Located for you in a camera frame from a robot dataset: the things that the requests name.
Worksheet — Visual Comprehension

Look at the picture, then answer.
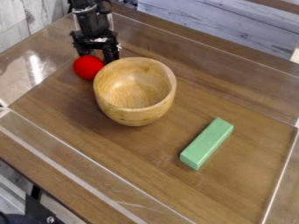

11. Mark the clear acrylic tray wall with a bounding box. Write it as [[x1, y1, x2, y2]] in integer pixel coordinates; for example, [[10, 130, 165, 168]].
[[0, 12, 299, 224]]

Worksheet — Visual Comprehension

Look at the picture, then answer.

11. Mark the black metal table bracket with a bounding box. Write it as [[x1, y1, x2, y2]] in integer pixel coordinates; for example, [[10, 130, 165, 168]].
[[0, 185, 65, 224]]

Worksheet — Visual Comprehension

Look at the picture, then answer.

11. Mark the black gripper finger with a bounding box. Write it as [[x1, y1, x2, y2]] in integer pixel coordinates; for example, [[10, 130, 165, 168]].
[[73, 43, 91, 56], [101, 45, 118, 64]]

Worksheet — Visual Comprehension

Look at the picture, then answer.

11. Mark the red plush strawberry toy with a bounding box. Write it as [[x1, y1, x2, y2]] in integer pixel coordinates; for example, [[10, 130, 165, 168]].
[[71, 55, 105, 81]]

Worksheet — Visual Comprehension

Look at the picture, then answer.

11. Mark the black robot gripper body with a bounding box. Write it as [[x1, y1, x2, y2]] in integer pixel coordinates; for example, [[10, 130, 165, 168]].
[[69, 30, 118, 50]]

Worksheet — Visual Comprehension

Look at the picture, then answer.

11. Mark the wooden bowl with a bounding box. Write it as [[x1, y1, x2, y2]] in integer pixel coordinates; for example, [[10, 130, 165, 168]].
[[93, 57, 176, 126]]

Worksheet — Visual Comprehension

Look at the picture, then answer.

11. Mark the green rectangular block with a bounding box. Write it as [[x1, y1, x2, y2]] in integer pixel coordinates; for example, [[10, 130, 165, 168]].
[[180, 117, 233, 171]]

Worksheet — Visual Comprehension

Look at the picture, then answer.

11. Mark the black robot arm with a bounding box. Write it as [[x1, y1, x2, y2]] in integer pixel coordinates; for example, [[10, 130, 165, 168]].
[[69, 0, 118, 64]]

